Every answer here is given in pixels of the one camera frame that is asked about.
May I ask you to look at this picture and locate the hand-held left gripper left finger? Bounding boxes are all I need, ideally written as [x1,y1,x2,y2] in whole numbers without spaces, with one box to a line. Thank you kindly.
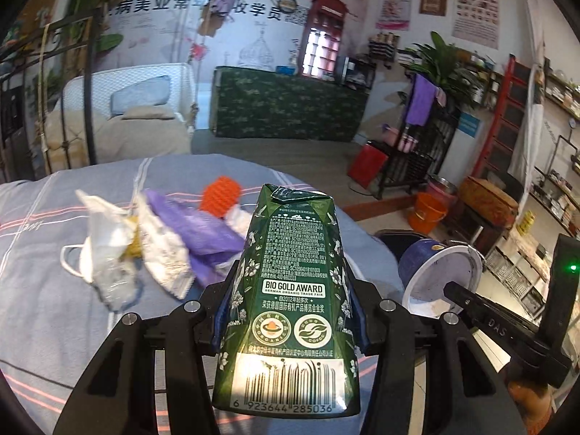
[53,259,244,435]

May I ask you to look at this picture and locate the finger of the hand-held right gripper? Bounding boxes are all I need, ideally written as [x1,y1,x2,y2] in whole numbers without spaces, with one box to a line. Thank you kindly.
[443,281,538,340]

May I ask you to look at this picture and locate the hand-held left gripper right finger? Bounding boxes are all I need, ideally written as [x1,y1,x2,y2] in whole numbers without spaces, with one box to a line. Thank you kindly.
[343,262,529,435]

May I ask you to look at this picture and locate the blue paper cup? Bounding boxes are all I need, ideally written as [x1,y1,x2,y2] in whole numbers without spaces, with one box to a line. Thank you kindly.
[398,238,485,319]

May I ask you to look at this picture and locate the green drink carton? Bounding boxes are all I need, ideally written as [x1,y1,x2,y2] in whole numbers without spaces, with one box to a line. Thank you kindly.
[212,183,363,418]

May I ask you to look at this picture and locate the black trash bin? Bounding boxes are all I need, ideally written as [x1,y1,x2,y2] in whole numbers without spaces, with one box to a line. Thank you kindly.
[372,229,449,277]

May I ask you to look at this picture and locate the person's right forearm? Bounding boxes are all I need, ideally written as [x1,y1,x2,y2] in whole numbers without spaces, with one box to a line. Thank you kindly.
[506,362,568,435]

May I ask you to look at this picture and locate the white printed wrapper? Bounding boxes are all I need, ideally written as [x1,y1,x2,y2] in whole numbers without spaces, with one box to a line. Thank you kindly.
[135,195,196,301]

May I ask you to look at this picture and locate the purple plastic bag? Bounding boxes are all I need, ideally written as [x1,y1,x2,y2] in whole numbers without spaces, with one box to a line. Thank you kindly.
[145,190,246,289]

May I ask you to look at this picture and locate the clear plastic wrapper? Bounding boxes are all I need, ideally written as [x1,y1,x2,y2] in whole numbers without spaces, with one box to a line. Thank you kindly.
[94,254,142,313]

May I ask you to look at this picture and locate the orange patterned box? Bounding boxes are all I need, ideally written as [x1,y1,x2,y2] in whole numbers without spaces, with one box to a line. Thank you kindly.
[457,176,519,225]

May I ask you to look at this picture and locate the orange bucket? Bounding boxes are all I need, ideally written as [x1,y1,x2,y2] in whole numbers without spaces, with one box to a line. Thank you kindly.
[408,192,448,236]

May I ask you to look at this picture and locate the orange foam fruit net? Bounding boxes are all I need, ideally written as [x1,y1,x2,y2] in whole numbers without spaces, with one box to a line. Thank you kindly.
[199,176,241,221]

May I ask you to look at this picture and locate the pink bucket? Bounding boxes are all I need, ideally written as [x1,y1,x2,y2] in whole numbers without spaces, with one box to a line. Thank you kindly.
[426,176,458,211]

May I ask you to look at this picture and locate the white face mask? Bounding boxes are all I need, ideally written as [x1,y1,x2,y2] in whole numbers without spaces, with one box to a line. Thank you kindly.
[60,189,137,282]

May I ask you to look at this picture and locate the red bag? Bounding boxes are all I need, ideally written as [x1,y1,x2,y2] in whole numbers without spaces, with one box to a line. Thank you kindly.
[347,141,389,189]

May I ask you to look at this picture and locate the blue striped tablecloth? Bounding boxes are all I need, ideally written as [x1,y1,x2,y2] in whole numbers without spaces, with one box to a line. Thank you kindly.
[0,154,409,435]

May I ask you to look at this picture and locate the black metal rack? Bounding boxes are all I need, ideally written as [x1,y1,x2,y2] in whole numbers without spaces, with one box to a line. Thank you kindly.
[376,72,464,200]

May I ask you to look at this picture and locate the white hanging apron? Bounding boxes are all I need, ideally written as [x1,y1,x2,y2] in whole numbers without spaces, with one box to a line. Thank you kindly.
[507,0,550,200]

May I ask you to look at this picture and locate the pink basin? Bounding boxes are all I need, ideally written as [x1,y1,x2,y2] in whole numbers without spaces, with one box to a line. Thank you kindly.
[383,127,418,152]

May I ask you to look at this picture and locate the red ladder shelf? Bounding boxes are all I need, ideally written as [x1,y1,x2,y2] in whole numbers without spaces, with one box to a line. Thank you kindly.
[471,54,531,186]

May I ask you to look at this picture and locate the beige cushion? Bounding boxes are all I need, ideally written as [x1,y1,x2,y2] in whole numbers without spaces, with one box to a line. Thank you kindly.
[45,106,192,165]

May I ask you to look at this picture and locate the green patterned counter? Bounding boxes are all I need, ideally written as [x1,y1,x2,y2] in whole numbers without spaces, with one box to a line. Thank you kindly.
[212,66,370,142]

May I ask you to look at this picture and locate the purple towel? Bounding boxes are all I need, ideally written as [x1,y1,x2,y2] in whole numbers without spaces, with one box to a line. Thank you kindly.
[405,74,436,126]

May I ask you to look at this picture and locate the grey blue pillow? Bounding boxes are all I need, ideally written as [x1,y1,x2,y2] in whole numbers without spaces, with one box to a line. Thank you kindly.
[110,76,172,119]

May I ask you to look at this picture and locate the green potted plant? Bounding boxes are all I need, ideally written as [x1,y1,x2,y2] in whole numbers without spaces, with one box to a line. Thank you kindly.
[403,32,499,110]

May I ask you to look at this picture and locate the black display box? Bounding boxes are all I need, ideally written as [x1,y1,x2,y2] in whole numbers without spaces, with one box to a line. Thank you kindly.
[340,54,377,90]

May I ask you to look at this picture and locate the white swing bench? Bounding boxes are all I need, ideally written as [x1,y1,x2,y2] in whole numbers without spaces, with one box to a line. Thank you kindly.
[61,63,198,155]

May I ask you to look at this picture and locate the black metal gate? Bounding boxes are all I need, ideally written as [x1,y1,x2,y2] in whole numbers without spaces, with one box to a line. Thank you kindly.
[0,22,106,183]

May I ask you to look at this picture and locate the red wooden cabinet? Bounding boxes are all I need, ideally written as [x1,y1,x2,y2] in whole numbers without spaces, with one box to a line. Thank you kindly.
[297,0,349,84]

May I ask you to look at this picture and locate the wall shelves with goods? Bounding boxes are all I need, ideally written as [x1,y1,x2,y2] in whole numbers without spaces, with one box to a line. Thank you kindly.
[498,68,580,327]

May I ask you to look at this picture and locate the blue wall sign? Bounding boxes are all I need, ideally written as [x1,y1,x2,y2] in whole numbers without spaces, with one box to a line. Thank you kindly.
[457,113,480,137]

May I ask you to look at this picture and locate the wall bottle rack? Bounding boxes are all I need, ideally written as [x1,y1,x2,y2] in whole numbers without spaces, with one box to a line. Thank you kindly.
[367,32,399,62]

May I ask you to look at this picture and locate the wall poster with grid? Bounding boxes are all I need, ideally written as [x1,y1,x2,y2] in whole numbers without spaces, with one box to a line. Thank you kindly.
[453,0,501,48]

